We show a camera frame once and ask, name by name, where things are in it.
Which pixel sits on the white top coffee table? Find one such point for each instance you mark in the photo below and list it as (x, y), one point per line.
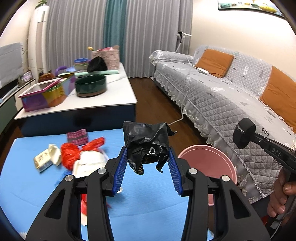
(102, 112)

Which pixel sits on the yellow white carton box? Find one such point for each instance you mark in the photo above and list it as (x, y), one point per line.
(43, 160)

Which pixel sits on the stacked coloured bowls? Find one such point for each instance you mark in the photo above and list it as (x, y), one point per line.
(81, 64)

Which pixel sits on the grey quilted sofa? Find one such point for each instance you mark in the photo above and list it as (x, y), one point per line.
(215, 105)

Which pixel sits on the black plastic bag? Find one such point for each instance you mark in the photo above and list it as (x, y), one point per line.
(146, 144)

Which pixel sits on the red white carton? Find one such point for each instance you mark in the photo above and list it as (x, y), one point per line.
(84, 209)

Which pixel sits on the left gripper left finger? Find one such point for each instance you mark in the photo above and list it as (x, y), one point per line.
(60, 216)

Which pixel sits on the small photo frame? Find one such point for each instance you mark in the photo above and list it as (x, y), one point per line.
(27, 76)

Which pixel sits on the white floor lamp stand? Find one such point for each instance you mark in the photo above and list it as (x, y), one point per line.
(181, 35)

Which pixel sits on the teal curtain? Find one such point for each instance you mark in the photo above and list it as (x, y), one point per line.
(114, 25)

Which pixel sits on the person's right hand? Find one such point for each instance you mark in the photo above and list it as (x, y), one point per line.
(282, 190)

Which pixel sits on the potted plant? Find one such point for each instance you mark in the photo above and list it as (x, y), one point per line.
(41, 3)

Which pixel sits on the colourful storage box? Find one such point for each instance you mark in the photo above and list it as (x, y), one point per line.
(48, 93)

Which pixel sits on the black pink patterned wrapper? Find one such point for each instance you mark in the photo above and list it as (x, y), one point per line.
(78, 138)

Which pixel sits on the pink plastic basin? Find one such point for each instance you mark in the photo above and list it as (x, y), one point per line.
(208, 166)

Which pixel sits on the blue table mat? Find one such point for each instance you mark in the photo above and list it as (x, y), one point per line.
(113, 203)

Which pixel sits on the pink patterned basket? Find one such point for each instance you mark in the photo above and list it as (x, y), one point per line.
(110, 55)

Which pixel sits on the brown figurine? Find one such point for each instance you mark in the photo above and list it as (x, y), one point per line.
(45, 77)

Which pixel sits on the wall painting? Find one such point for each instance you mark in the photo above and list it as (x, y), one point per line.
(253, 5)

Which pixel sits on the white paper bag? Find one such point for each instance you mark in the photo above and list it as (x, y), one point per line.
(89, 162)

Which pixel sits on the dark green round bowl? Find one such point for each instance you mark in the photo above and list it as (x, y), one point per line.
(90, 85)

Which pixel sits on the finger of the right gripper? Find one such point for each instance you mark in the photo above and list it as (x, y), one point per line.
(257, 139)

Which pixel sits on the red plastic bag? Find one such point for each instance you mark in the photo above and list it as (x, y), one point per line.
(70, 153)

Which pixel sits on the tv cabinet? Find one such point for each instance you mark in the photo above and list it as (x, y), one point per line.
(10, 104)

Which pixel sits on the orange cushion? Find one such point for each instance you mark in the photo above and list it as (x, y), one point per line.
(279, 95)
(215, 62)

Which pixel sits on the grey covered television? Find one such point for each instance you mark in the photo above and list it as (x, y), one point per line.
(11, 63)

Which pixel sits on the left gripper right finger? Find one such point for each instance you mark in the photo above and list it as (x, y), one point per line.
(235, 218)

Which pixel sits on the white standing air conditioner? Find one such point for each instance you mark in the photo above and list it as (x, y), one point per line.
(37, 59)

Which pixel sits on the grey curtains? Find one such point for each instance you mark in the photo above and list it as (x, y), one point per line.
(137, 27)

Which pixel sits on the black hat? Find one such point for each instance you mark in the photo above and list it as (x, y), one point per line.
(96, 64)

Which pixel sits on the cream paper napkin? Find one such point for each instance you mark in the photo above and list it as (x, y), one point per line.
(55, 154)

